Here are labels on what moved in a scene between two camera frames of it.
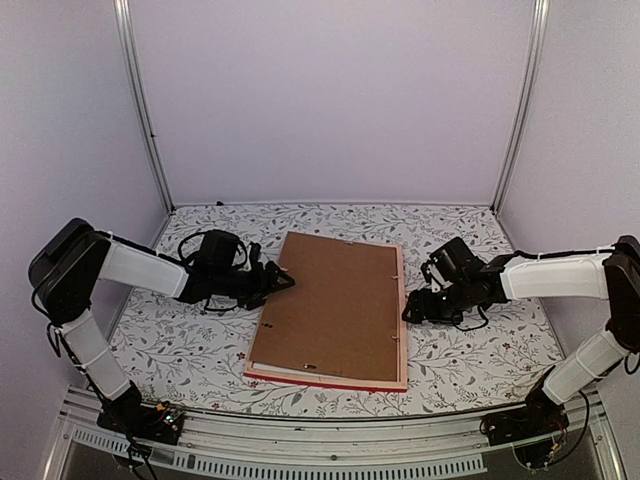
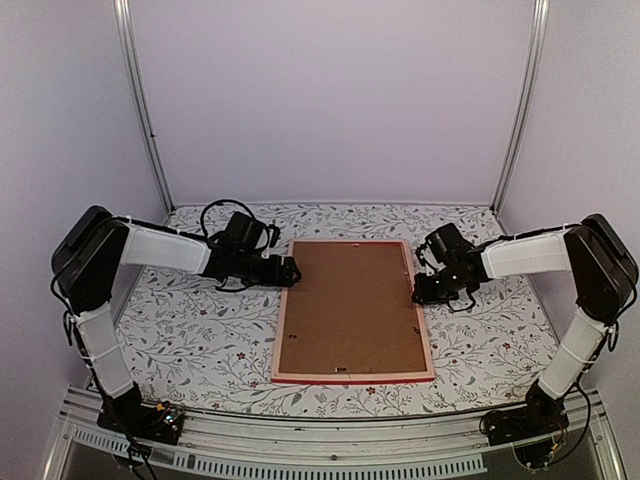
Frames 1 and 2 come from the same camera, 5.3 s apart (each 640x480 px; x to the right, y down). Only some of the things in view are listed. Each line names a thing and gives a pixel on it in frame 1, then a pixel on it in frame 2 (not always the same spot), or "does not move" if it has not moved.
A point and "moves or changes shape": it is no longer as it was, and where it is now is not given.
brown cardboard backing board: [341, 315] moves or changes shape
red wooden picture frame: [342, 321] moves or changes shape
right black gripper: [419, 303] → [423, 293]
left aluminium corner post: [123, 15] does not move
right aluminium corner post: [524, 107] does not move
